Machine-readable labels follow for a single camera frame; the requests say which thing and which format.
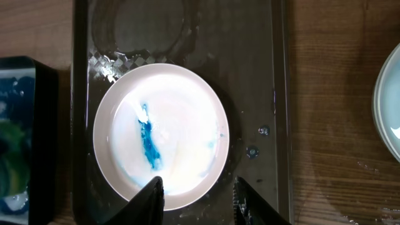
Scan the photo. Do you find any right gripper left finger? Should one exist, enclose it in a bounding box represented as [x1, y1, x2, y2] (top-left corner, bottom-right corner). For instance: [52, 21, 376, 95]
[104, 176, 165, 225]

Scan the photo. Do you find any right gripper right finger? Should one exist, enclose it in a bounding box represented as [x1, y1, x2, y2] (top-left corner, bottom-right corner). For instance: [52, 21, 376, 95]
[232, 176, 291, 225]

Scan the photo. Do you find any white plate blue streak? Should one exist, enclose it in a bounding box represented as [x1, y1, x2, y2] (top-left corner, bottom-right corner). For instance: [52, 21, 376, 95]
[92, 63, 229, 211]

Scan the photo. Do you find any green sponge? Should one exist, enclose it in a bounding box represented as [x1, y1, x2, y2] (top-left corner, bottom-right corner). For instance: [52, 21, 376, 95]
[1, 120, 30, 198]

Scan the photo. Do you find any large white plate blue smear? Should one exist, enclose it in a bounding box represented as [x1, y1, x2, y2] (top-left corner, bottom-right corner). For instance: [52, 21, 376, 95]
[372, 46, 399, 160]

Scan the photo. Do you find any dark brown serving tray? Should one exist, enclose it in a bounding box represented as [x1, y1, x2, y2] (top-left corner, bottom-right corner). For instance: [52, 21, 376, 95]
[71, 0, 294, 224]

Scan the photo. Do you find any black tub of blue water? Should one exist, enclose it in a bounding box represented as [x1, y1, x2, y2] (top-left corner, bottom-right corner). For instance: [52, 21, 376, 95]
[1, 56, 59, 224]

